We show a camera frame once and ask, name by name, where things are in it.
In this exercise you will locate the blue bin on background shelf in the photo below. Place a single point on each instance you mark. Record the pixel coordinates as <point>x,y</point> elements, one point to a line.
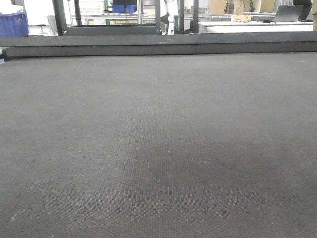
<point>119,8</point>

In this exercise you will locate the white work table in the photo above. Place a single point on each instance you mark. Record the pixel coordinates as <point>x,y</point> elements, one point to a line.
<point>254,27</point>

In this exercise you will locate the white perforated basket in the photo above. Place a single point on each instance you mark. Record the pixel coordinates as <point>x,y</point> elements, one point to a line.
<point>91,7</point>

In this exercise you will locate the black stool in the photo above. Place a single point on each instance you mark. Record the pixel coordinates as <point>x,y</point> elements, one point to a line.
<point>42,33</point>

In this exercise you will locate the black laptop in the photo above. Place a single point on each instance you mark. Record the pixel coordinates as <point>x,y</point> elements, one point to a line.
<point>288,13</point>

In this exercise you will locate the blue plastic crate background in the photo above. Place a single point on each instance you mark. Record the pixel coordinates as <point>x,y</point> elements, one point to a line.
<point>14,25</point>

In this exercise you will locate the black metal frame rack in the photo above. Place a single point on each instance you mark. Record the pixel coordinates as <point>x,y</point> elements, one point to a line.
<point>144,21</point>

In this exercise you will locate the black table edge rail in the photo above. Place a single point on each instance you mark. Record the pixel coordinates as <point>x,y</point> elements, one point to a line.
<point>151,45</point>

